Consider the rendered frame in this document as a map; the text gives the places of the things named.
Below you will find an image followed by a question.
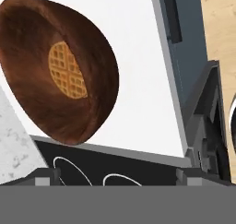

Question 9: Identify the dark cupboard handle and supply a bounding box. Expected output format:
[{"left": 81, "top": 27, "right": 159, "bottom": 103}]
[{"left": 160, "top": 0, "right": 183, "bottom": 45}]

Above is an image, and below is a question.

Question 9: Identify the dark grey oven front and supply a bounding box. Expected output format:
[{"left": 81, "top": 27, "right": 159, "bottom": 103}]
[{"left": 180, "top": 59, "right": 232, "bottom": 183}]

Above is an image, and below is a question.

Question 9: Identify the black and white round object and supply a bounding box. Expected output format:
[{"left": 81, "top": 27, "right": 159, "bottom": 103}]
[{"left": 228, "top": 92, "right": 236, "bottom": 157}]

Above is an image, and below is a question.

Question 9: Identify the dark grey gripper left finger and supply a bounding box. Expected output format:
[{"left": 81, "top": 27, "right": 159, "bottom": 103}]
[{"left": 0, "top": 167, "right": 62, "bottom": 187}]

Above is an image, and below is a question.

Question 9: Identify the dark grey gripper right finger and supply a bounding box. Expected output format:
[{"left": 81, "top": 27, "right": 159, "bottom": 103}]
[{"left": 175, "top": 167, "right": 236, "bottom": 187}]

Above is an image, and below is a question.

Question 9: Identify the golden round waffle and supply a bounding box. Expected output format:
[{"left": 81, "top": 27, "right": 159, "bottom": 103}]
[{"left": 47, "top": 41, "right": 89, "bottom": 100}]

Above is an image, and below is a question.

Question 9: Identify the black hob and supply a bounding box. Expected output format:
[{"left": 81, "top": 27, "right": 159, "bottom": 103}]
[{"left": 29, "top": 134, "right": 194, "bottom": 187}]

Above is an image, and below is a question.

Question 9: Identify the brown wooden bowl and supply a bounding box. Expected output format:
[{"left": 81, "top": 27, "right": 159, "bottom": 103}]
[{"left": 0, "top": 0, "right": 121, "bottom": 147}]

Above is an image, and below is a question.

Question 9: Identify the blue-grey cupboard front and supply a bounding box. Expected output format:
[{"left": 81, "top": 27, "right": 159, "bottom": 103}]
[{"left": 156, "top": 0, "right": 210, "bottom": 119}]

